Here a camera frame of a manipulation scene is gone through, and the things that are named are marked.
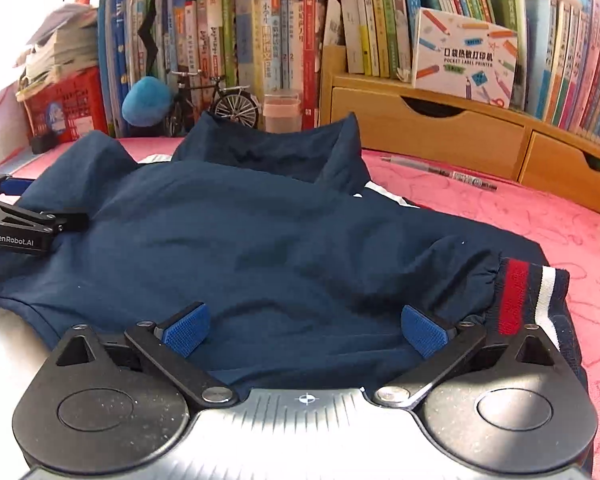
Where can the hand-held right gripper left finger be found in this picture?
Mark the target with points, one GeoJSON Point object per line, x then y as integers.
{"type": "Point", "coordinates": [187, 330]}

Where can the small black box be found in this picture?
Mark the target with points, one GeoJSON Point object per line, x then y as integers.
{"type": "Point", "coordinates": [42, 144]}

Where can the white pencil print box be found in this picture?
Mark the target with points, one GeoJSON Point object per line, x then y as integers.
{"type": "Point", "coordinates": [462, 60]}

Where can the row of tall books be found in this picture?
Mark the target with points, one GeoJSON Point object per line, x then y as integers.
{"type": "Point", "coordinates": [240, 45]}

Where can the row of books on organizer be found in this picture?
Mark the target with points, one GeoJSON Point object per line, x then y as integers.
{"type": "Point", "coordinates": [565, 50]}

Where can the miniature bicycle model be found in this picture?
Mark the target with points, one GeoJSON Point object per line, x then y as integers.
{"type": "Point", "coordinates": [230, 105]}

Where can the navy and white jacket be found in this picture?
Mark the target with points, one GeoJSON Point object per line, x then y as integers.
{"type": "Point", "coordinates": [260, 240]}

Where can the wooden drawer organizer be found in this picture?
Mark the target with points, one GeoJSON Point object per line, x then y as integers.
{"type": "Point", "coordinates": [480, 130]}

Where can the stack of papers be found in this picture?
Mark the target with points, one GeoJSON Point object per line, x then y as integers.
{"type": "Point", "coordinates": [60, 50]}

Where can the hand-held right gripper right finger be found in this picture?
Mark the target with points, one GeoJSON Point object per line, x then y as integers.
{"type": "Point", "coordinates": [425, 332]}

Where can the translucent plastic cup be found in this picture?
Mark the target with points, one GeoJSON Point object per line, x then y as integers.
{"type": "Point", "coordinates": [281, 112]}

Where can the clear barrel pen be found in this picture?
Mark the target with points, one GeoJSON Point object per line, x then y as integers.
{"type": "Point", "coordinates": [440, 172]}

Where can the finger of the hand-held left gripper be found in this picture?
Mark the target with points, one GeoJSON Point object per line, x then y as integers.
{"type": "Point", "coordinates": [12, 186]}
{"type": "Point", "coordinates": [72, 222]}

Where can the blue plush ball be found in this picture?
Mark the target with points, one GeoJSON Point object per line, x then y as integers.
{"type": "Point", "coordinates": [147, 101]}

